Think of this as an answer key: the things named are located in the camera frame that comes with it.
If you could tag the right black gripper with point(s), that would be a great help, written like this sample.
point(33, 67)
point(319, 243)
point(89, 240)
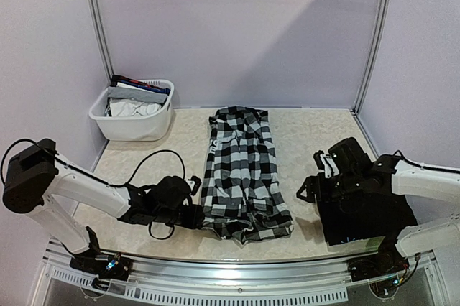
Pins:
point(313, 188)

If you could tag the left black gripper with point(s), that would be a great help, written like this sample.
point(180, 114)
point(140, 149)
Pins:
point(192, 220)

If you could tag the black white plaid shirt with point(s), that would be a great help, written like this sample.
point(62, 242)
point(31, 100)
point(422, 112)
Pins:
point(241, 195)

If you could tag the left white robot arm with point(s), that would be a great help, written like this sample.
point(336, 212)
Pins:
point(34, 177)

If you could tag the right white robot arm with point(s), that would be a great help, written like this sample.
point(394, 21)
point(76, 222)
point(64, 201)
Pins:
point(394, 174)

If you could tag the white laundry basket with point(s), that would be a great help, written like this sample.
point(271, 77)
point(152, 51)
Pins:
point(143, 128)

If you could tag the folded black garment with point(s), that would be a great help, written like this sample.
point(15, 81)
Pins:
point(364, 216)

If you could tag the grey cloth in basket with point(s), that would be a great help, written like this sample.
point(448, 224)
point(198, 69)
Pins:
point(137, 94)

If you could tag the dark striped cloth in basket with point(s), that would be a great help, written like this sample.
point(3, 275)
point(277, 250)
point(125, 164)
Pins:
point(119, 79)

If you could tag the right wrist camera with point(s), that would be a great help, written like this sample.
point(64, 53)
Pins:
point(326, 164)

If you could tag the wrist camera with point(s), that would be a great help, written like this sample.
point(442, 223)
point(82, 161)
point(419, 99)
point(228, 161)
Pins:
point(326, 164)
point(195, 184)

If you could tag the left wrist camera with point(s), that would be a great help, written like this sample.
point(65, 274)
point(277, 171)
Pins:
point(195, 184)

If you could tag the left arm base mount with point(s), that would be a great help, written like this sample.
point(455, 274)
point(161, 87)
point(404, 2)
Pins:
point(104, 266)

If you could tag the aluminium front rail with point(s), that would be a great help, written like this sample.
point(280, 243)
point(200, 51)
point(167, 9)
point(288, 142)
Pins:
point(173, 282)

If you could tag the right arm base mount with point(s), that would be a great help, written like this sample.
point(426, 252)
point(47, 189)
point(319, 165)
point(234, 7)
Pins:
point(387, 260)

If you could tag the right aluminium corner post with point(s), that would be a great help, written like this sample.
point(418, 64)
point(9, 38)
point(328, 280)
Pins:
point(372, 56)

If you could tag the aluminium corner post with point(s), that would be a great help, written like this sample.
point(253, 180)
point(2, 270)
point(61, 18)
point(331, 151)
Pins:
point(372, 56)
point(99, 30)

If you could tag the left aluminium corner post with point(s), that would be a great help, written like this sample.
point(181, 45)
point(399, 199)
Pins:
point(99, 30)

